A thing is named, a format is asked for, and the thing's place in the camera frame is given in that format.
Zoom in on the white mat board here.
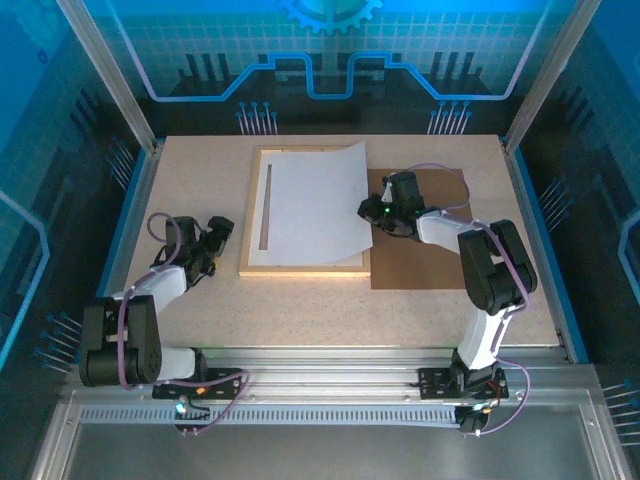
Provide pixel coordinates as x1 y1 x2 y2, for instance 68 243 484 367
248 149 369 268

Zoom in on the aluminium cross rail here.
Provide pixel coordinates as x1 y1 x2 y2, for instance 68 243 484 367
64 347 601 396

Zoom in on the light wooden picture frame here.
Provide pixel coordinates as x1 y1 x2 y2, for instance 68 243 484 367
238 144 372 279

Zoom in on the brown backing board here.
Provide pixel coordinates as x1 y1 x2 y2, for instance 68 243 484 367
367 167 474 291

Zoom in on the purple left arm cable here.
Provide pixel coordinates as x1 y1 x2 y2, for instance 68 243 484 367
119 212 251 437

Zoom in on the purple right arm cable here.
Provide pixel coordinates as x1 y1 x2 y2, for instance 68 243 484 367
407 162 531 437

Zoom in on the black controller module with LED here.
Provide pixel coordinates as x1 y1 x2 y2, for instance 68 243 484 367
454 402 497 437
172 393 212 437

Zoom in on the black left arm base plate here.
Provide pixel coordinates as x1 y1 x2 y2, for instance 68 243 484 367
151 367 245 401

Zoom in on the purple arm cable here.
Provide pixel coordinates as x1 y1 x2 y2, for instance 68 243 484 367
407 162 531 437
119 212 251 437

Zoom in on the grey metal tray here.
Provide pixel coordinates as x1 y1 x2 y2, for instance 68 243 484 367
29 389 632 480

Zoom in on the aluminium corner post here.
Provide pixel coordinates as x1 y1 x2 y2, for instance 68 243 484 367
57 0 161 151
502 0 604 151

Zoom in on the slotted grey cable duct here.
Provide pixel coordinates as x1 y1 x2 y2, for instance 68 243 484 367
79 405 461 426

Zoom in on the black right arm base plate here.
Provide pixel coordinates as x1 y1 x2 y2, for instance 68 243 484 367
417 367 510 401

